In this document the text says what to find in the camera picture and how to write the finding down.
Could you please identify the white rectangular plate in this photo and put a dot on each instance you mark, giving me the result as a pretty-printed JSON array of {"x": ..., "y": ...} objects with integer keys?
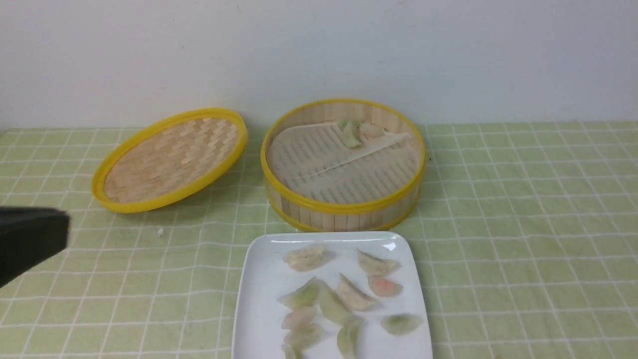
[{"x": 265, "y": 277}]

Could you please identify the yellow rimmed bamboo steamer basket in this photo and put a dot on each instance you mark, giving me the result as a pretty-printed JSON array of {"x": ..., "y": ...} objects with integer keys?
[{"x": 311, "y": 215}]

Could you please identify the white steamer liner cloth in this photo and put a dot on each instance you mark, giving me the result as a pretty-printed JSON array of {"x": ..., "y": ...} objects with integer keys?
[{"x": 312, "y": 161}]

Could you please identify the white dumpling top left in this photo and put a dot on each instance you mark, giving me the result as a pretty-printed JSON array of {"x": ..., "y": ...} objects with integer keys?
[{"x": 305, "y": 259}]

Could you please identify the white dumpling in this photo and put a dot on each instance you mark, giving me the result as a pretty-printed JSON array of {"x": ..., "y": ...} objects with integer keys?
[
  {"x": 305, "y": 259},
  {"x": 353, "y": 297},
  {"x": 376, "y": 267}
]

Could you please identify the white dumpling top right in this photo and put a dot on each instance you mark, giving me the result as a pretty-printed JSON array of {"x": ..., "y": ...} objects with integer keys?
[{"x": 376, "y": 267}]

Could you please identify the white dumpling centre right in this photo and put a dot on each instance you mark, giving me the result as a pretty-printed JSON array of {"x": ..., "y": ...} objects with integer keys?
[{"x": 353, "y": 297}]

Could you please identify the yellow rimmed bamboo steamer lid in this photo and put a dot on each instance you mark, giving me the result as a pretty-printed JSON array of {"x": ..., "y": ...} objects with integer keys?
[{"x": 170, "y": 160}]

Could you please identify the green dumpling bottom edge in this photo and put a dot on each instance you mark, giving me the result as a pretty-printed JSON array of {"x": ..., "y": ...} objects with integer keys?
[{"x": 290, "y": 352}]

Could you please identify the green checkered tablecloth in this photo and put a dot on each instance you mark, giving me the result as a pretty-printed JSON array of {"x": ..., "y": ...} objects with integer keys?
[{"x": 525, "y": 238}]

